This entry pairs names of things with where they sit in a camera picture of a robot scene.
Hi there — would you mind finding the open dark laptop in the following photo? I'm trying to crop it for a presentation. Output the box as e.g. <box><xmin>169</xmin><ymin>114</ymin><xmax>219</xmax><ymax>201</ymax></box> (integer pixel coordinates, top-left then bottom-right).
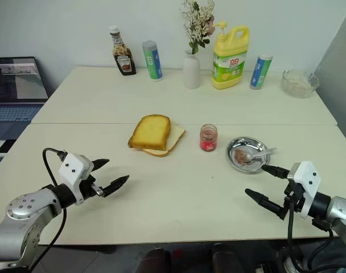
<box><xmin>0</xmin><ymin>56</ymin><xmax>50</xmax><ymax>140</ymax></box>

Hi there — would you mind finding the dark rounded shape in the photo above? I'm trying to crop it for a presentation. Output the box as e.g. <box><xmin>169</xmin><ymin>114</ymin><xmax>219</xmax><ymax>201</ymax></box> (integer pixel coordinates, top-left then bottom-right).
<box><xmin>140</xmin><ymin>247</ymin><xmax>171</xmax><ymax>273</ymax></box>
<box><xmin>211</xmin><ymin>242</ymin><xmax>244</xmax><ymax>273</ymax></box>

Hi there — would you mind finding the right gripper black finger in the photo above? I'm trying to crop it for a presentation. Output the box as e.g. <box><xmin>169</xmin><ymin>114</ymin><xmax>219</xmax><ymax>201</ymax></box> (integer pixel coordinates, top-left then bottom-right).
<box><xmin>261</xmin><ymin>164</ymin><xmax>290</xmax><ymax>180</ymax></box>
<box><xmin>245</xmin><ymin>188</ymin><xmax>286</xmax><ymax>220</ymax></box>

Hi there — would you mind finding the white canister blue label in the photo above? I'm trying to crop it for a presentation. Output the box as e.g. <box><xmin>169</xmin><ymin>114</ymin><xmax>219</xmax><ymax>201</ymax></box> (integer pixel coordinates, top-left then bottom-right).
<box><xmin>249</xmin><ymin>55</ymin><xmax>274</xmax><ymax>90</ymax></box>

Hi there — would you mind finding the yellow detergent pump bottle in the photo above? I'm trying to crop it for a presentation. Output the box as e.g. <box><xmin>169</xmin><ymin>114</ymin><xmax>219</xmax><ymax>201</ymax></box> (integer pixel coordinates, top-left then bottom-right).
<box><xmin>211</xmin><ymin>21</ymin><xmax>250</xmax><ymax>90</ymax></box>

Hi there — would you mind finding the toasted golden bread slice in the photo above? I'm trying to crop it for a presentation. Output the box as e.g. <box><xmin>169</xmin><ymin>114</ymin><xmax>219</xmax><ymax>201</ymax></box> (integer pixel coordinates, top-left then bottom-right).
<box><xmin>127</xmin><ymin>114</ymin><xmax>172</xmax><ymax>151</ymax></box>

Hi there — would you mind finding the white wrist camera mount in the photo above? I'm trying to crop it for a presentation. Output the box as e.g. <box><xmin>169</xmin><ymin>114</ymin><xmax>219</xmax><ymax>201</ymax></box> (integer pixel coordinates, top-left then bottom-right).
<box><xmin>58</xmin><ymin>153</ymin><xmax>94</xmax><ymax>206</ymax></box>
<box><xmin>287</xmin><ymin>161</ymin><xmax>322</xmax><ymax>220</ymax></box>

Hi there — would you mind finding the round metal plate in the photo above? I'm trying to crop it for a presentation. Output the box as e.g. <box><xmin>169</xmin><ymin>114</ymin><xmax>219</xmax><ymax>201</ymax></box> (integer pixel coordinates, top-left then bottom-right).
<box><xmin>226</xmin><ymin>136</ymin><xmax>270</xmax><ymax>173</ymax></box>

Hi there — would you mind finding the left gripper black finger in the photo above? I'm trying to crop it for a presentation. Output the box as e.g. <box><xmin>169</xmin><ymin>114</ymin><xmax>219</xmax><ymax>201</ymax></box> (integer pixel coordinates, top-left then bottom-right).
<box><xmin>102</xmin><ymin>175</ymin><xmax>130</xmax><ymax>198</ymax></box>
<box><xmin>90</xmin><ymin>158</ymin><xmax>110</xmax><ymax>172</ymax></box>

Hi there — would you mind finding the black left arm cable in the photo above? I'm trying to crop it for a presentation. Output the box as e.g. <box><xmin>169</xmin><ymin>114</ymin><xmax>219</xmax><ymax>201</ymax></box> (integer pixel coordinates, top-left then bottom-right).
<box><xmin>30</xmin><ymin>147</ymin><xmax>68</xmax><ymax>271</ymax></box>

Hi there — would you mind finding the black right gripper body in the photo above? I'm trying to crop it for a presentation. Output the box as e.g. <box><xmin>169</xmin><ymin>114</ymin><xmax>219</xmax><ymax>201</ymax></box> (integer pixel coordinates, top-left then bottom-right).
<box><xmin>279</xmin><ymin>181</ymin><xmax>304</xmax><ymax>221</ymax></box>

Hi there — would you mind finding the brown ketchup bottle white cap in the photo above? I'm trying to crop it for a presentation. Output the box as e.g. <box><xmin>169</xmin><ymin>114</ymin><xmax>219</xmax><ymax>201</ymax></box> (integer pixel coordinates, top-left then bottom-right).
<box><xmin>109</xmin><ymin>25</ymin><xmax>137</xmax><ymax>76</ymax></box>

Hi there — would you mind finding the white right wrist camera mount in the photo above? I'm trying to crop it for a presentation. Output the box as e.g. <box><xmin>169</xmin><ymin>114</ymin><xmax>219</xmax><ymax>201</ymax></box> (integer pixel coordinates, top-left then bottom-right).
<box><xmin>287</xmin><ymin>161</ymin><xmax>322</xmax><ymax>220</ymax></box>

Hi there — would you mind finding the dried flower bouquet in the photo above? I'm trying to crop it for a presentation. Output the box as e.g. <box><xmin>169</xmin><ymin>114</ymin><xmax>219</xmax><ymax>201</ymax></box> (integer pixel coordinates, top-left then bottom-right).
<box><xmin>179</xmin><ymin>0</ymin><xmax>215</xmax><ymax>55</ymax></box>

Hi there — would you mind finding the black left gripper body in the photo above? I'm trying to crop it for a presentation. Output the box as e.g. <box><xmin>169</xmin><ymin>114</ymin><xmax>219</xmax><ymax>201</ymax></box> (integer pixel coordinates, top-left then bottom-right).
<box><xmin>81</xmin><ymin>163</ymin><xmax>105</xmax><ymax>201</ymax></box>

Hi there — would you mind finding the white bread slice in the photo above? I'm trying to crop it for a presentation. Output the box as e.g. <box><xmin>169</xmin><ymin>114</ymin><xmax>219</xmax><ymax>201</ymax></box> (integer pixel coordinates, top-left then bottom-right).
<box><xmin>141</xmin><ymin>125</ymin><xmax>187</xmax><ymax>158</ymax></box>

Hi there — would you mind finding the grey canister green blue label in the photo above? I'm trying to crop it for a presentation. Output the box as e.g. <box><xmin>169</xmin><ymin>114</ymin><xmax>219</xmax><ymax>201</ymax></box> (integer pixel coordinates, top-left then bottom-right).
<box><xmin>142</xmin><ymin>40</ymin><xmax>164</xmax><ymax>82</ymax></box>

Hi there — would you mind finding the white ceramic vase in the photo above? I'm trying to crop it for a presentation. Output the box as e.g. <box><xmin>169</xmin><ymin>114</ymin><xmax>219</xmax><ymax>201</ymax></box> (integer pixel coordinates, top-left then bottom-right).
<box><xmin>182</xmin><ymin>49</ymin><xmax>201</xmax><ymax>89</ymax></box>

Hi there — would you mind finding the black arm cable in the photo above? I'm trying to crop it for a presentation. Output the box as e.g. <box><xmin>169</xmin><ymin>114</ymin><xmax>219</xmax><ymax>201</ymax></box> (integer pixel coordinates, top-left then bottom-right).
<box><xmin>30</xmin><ymin>147</ymin><xmax>68</xmax><ymax>271</ymax></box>
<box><xmin>285</xmin><ymin>196</ymin><xmax>336</xmax><ymax>273</ymax></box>

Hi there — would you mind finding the clear glass bowl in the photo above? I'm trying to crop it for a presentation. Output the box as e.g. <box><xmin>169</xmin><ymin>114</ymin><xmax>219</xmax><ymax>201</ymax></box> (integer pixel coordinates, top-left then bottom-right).
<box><xmin>281</xmin><ymin>68</ymin><xmax>320</xmax><ymax>99</ymax></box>

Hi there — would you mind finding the silver metal spoon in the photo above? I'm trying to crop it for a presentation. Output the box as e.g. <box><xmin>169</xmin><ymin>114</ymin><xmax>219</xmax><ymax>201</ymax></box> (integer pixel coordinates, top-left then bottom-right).
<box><xmin>240</xmin><ymin>147</ymin><xmax>278</xmax><ymax>164</ymax></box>

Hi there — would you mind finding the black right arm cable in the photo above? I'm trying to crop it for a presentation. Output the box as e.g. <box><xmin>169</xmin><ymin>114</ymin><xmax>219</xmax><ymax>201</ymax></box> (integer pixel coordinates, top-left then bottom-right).
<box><xmin>285</xmin><ymin>196</ymin><xmax>336</xmax><ymax>273</ymax></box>

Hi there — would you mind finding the small glass jam jar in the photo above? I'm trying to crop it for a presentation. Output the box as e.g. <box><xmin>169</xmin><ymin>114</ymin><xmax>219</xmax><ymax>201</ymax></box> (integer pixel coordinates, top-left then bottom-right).
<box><xmin>199</xmin><ymin>123</ymin><xmax>219</xmax><ymax>152</ymax></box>

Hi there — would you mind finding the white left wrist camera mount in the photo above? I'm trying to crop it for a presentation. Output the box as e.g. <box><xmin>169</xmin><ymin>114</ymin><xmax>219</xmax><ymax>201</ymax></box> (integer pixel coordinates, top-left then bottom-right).
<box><xmin>58</xmin><ymin>153</ymin><xmax>94</xmax><ymax>206</ymax></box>

